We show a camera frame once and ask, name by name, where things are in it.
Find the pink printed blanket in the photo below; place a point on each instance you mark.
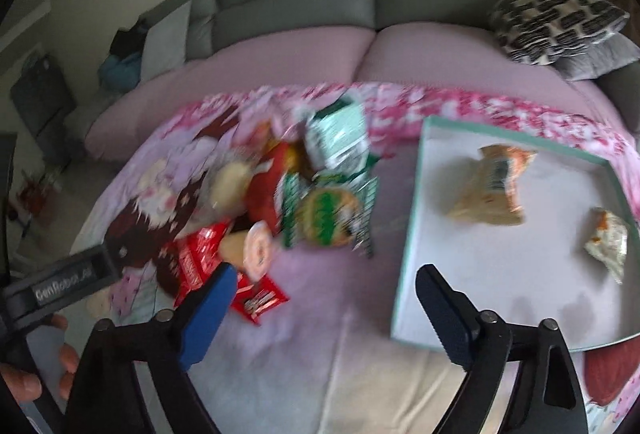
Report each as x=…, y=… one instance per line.
x=310, y=319

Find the blue cloth item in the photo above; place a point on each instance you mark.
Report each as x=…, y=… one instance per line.
x=117, y=69

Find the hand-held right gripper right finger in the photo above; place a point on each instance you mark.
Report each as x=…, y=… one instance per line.
x=445, y=314

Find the black cloth item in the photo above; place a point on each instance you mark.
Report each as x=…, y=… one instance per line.
x=127, y=41

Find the pink sofa cover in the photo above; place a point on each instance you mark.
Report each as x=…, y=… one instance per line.
x=300, y=59

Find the black beige patterned pillow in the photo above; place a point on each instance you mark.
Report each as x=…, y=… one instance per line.
x=550, y=19

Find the mint green snack packet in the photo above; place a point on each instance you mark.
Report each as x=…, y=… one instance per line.
x=335, y=134

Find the white tray with teal rim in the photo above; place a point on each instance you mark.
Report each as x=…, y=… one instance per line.
x=500, y=274

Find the white cushion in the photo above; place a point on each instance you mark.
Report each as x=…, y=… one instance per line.
x=167, y=39

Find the large red snack packet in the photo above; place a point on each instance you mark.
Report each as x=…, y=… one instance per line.
x=265, y=199

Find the dark grey bag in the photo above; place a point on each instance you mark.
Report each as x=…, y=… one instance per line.
x=40, y=94

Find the red white rectangular snack packet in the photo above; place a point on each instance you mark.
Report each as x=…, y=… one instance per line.
x=195, y=259

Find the small white orange snack packet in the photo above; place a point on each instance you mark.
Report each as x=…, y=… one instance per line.
x=607, y=239

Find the grey pillow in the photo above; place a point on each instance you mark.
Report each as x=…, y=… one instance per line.
x=600, y=59

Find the orange pink swirl snack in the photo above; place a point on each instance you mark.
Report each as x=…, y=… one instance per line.
x=255, y=249

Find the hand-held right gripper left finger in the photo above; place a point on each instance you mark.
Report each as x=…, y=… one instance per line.
x=210, y=314

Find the cream bun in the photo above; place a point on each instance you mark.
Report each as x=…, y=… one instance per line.
x=231, y=181

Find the person's left hand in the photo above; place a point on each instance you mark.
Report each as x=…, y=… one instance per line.
x=20, y=386

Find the beige orange snack packet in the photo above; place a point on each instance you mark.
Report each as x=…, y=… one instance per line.
x=492, y=194

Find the small red snack packet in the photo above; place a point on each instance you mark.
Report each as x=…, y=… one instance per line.
x=260, y=301

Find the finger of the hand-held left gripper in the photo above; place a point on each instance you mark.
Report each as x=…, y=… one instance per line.
x=116, y=255

